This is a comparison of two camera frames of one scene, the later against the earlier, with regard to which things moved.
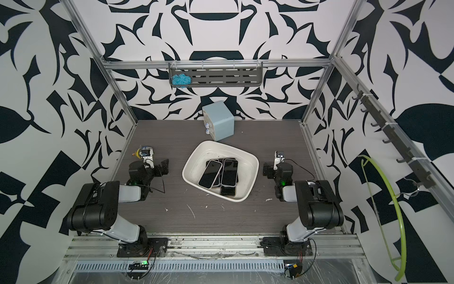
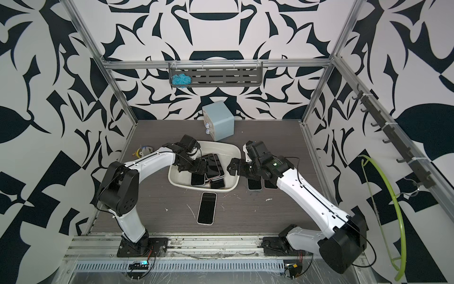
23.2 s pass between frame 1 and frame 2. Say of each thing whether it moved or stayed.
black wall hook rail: stayed
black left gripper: moved
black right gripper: moved
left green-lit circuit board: stayed
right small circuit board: stayed
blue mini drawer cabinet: stayed
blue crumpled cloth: stayed
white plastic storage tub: moved
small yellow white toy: stayed
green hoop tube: stayed
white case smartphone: moved
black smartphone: moved
